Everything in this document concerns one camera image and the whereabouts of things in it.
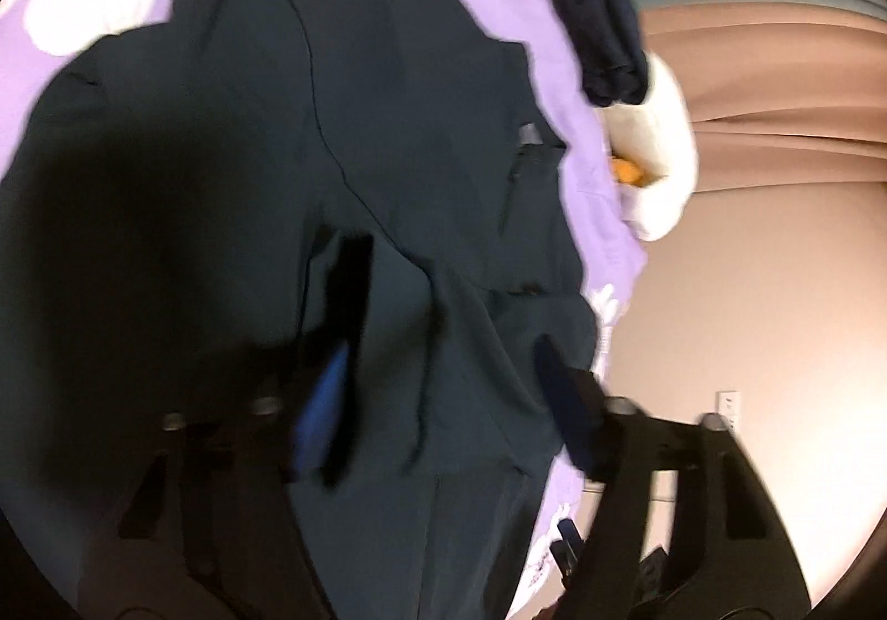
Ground dark green jacket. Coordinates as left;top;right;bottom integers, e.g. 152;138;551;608
0;0;600;620

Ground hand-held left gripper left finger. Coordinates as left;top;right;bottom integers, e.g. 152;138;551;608
114;343;368;620

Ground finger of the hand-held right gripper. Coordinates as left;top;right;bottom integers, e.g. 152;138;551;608
550;519;582;576

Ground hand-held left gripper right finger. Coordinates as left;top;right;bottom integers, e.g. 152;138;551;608
532;334;813;620

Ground folded navy garment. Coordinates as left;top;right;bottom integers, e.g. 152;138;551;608
530;0;649;108

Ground white plush toy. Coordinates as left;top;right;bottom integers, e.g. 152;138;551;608
596;55;697;243

